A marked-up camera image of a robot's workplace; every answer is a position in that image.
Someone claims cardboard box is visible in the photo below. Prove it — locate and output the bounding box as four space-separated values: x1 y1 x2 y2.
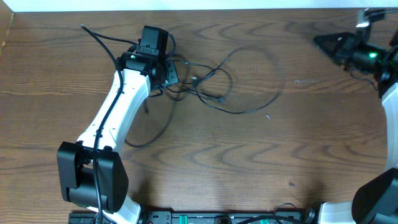
0 0 14 55

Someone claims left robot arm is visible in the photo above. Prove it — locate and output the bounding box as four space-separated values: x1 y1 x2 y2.
57 26 178 223

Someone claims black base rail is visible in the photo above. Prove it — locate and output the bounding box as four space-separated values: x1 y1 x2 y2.
68 210 318 224

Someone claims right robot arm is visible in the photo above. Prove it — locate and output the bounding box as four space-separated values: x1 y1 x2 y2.
313 22 397 224

